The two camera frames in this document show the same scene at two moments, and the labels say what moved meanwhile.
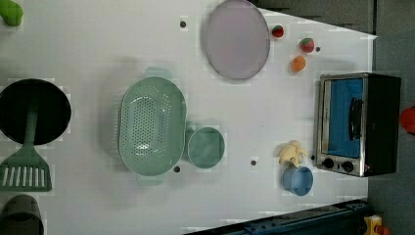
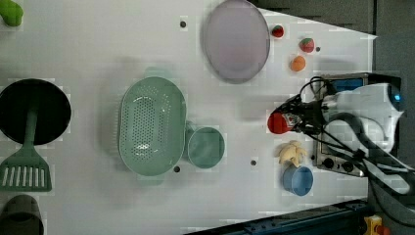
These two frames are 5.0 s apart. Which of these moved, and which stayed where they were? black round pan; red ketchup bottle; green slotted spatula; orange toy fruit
Moved: red ketchup bottle
Stayed: green slotted spatula; black round pan; orange toy fruit
